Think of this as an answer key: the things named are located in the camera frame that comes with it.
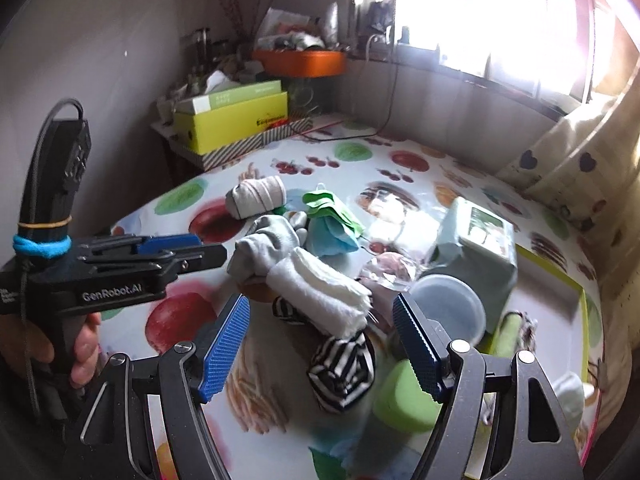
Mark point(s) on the black camera box with cable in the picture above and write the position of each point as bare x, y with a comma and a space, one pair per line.
59, 161

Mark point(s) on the grey sock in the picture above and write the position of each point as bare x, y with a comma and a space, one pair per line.
270, 240

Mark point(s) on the striped flat box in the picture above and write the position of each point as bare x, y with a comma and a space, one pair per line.
239, 148

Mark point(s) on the light green flat box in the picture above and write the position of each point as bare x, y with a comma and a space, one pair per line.
226, 97

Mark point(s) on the yellow-green shallow box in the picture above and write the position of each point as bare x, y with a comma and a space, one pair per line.
559, 306

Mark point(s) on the rolled beige striped socks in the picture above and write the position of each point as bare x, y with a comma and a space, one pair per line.
255, 196

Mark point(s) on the black white striped sock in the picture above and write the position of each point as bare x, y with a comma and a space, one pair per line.
342, 372

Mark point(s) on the person's left hand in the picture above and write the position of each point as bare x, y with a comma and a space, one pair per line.
23, 340

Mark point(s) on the white towel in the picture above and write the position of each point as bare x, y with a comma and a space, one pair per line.
336, 304

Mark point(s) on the green rolled cloth with cord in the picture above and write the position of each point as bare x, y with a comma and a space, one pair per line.
516, 332

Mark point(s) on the heart pattern curtain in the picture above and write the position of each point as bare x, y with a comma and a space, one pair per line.
586, 170

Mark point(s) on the blue face mask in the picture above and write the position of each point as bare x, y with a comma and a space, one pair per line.
327, 237

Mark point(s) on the orange tray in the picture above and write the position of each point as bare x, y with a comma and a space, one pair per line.
301, 64

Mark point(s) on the clear plastic round container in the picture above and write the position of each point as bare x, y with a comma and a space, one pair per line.
453, 304

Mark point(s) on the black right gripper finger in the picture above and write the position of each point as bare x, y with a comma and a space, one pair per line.
150, 243
166, 264

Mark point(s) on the green round container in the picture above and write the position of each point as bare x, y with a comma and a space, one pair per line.
402, 405

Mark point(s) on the yellow cardboard box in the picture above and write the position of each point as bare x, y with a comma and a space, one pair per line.
208, 131

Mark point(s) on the teal tissue pack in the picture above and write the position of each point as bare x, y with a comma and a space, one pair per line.
476, 246

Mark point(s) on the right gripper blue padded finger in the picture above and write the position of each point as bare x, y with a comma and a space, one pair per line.
191, 373
453, 373

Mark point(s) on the white sock in box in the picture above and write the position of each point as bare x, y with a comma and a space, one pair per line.
569, 391

